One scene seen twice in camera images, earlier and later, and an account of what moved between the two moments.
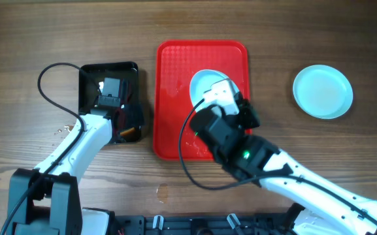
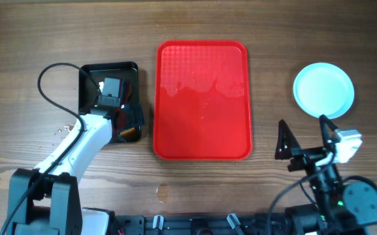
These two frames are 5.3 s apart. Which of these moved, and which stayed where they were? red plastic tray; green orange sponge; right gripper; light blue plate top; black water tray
Moved: right gripper; light blue plate top
Stayed: black water tray; green orange sponge; red plastic tray
